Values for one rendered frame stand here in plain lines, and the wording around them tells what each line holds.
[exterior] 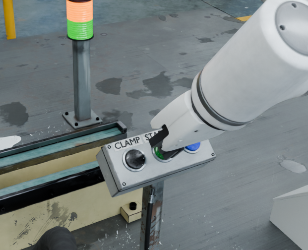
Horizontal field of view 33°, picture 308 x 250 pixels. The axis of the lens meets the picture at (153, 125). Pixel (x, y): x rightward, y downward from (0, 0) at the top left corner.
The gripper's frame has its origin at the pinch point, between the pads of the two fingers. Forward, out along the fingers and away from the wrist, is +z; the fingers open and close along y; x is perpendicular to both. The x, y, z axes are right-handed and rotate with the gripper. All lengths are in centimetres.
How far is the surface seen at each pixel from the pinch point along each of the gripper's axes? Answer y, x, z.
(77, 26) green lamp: -10, -41, 35
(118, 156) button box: 7.0, -1.2, 2.7
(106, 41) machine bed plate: -41, -60, 84
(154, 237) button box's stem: -0.1, 10.6, 17.6
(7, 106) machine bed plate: 4, -38, 66
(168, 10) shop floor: -211, -177, 276
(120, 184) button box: 8.3, 2.7, 2.8
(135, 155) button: 4.8, -0.6, 2.0
